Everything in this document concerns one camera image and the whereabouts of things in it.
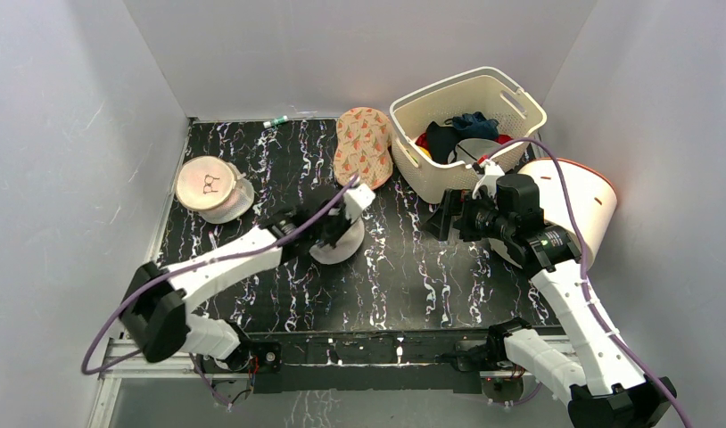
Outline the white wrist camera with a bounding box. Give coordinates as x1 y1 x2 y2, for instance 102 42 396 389
342 184 375 223
472 159 505 200

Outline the clothes pile in basket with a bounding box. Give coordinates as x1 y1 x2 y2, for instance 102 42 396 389
416 111 512 165

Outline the cream perforated laundry basket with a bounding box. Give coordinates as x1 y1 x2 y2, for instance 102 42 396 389
389 67 548 204

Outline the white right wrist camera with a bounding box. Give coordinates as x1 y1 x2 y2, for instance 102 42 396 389
472 159 505 200

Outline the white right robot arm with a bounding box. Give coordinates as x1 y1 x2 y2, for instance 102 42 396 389
422 174 676 427

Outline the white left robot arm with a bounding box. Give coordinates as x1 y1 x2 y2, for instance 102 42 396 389
115 202 365 371

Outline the green white marker pen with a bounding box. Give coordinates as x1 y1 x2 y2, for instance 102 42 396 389
263 115 289 129

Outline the floral padded laundry bag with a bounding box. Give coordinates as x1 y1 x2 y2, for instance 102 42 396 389
333 107 394 190

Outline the white cylindrical drum container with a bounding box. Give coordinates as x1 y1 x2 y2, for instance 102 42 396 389
519 158 617 268

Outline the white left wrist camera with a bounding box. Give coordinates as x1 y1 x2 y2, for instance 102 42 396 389
342 184 375 223

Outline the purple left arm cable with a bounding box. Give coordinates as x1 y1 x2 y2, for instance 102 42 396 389
80 172 362 376

